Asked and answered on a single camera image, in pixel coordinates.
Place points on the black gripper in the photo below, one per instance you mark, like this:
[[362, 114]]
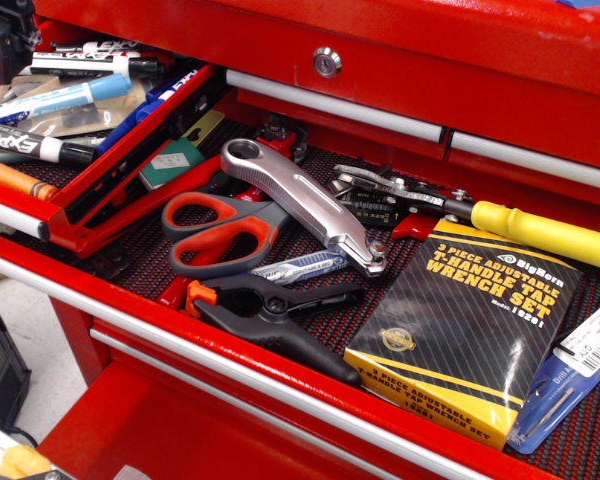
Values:
[[19, 37]]

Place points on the silver box cutter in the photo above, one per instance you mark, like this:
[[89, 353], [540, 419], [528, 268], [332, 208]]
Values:
[[298, 193]]

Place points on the small upper red drawer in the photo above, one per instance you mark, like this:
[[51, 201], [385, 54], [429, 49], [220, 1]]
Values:
[[94, 209]]

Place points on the silver drawer lock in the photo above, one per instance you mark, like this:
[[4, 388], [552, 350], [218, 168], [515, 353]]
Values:
[[327, 62]]

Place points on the black yellow tap wrench box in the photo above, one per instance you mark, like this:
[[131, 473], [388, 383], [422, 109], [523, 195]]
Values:
[[462, 332]]

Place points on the black red drawer liner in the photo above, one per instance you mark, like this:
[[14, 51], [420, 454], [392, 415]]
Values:
[[571, 451]]

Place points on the black Expo marker back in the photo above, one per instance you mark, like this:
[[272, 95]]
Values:
[[92, 65]]

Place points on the black expo marker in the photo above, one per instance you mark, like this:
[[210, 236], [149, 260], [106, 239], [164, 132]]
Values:
[[92, 65], [45, 148]]

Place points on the black Expo marker front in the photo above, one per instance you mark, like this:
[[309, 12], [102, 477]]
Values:
[[45, 148]]

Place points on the light blue capped marker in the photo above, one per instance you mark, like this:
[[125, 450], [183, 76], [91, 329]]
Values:
[[65, 98]]

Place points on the orange crayon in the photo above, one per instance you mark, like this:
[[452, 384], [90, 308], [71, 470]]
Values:
[[27, 184]]

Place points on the dark blue Expo marker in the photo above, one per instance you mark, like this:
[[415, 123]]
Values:
[[153, 99]]

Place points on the green card package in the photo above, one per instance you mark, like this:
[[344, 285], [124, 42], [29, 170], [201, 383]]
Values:
[[181, 155]]

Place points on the orange grey scissors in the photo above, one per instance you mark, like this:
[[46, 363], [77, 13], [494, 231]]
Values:
[[198, 249]]

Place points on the red tool chest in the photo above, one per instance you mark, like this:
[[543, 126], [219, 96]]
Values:
[[179, 399]]

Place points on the black spring clamp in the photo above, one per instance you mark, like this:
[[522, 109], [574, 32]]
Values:
[[264, 313]]

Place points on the blue white marker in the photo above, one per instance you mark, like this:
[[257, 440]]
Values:
[[302, 268]]

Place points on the blue drill bit package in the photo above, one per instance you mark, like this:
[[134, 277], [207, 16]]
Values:
[[566, 377]]

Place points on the black wire crimper tool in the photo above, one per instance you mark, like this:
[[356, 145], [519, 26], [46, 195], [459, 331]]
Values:
[[408, 208]]

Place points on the yellow handled tool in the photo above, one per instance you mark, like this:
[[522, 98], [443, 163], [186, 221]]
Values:
[[553, 236]]

